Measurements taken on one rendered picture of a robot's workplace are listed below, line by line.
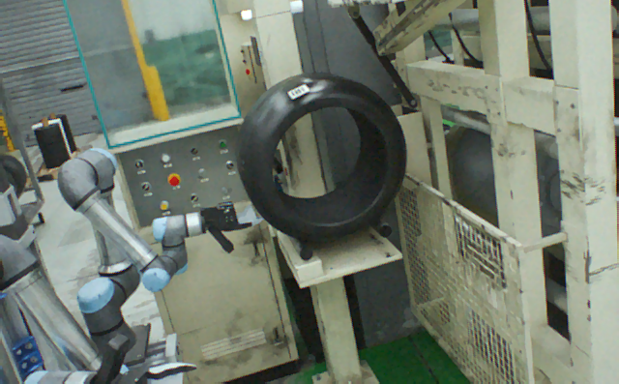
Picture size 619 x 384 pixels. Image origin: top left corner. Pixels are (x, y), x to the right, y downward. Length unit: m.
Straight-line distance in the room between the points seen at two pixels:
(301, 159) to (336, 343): 0.83
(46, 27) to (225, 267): 9.16
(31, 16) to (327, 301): 9.60
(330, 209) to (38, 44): 9.61
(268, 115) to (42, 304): 0.83
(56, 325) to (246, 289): 1.33
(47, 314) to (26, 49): 10.18
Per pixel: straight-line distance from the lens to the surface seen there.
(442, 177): 2.33
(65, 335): 1.40
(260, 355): 2.77
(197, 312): 2.62
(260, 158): 1.75
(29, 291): 1.39
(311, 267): 1.90
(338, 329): 2.49
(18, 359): 1.72
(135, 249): 1.81
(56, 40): 11.28
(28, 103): 11.55
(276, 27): 2.08
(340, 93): 1.78
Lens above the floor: 1.71
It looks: 17 degrees down
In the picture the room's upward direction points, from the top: 11 degrees counter-clockwise
